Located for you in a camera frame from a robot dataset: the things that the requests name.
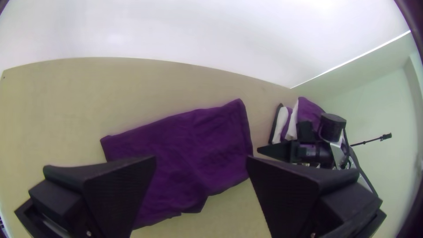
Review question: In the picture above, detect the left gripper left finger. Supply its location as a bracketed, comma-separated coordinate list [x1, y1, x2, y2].
[15, 155, 158, 238]

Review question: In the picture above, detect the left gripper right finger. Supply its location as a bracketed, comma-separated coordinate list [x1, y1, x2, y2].
[246, 156, 388, 238]

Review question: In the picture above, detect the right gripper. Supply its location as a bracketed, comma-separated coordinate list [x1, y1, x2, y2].
[257, 140, 335, 166]

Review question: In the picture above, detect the black t-shirt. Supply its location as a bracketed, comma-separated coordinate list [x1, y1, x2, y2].
[100, 98, 254, 229]

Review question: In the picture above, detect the heap of clothes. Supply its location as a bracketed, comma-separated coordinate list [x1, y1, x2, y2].
[269, 96, 328, 145]

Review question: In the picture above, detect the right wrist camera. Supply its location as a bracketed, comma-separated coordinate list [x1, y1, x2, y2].
[297, 120, 315, 143]

